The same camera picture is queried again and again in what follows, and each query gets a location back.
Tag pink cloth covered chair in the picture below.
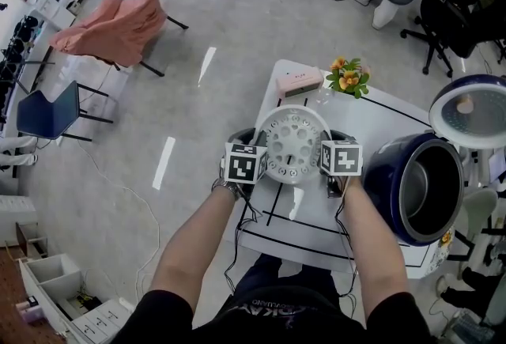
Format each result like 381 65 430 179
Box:
48 0 191 78

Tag white steamer tray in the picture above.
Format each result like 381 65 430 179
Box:
255 104 334 187

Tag row of black headsets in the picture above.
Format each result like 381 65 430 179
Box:
0 15 41 127

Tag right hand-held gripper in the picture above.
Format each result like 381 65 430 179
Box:
315 127 364 199

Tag pink digital clock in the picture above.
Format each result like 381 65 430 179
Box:
274 66 326 100

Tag person's right forearm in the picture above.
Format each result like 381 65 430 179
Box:
342 176 409 311

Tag white office chair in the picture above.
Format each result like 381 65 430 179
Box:
459 146 506 194

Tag blue chair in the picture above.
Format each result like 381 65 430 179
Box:
16 80 115 143

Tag person's left forearm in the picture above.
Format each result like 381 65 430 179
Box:
148 186 243 308

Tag dark blue rice cooker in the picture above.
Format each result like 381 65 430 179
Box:
361 74 506 248

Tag potted orange flowers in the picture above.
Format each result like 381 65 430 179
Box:
324 55 372 100

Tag silver wristwatch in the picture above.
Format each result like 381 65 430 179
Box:
210 178 244 202

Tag black office chair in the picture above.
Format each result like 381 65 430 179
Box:
399 0 480 79

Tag white drawer cabinet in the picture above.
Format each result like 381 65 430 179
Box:
17 252 136 344

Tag pale moulded chair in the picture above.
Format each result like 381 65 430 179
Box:
461 187 500 281

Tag white floor cable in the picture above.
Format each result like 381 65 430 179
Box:
76 135 162 298

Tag person's black t-shirt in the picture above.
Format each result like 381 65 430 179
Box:
118 253 436 344

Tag dark pot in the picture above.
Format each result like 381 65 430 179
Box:
398 138 463 240

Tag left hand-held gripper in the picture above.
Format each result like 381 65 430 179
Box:
218 127 270 197

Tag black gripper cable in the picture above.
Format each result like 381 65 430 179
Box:
334 183 359 319
223 194 264 294

